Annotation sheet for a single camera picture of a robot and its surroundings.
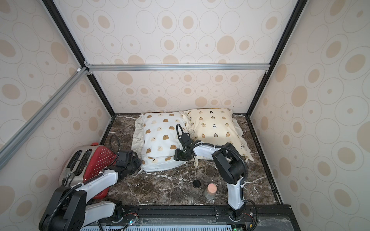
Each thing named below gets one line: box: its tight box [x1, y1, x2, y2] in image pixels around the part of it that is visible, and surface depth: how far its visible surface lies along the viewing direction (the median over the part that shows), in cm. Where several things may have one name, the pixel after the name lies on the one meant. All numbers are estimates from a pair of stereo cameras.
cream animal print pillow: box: [181, 108, 254, 162], surface depth 99 cm
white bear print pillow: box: [131, 111, 186, 172], surface depth 94 cm
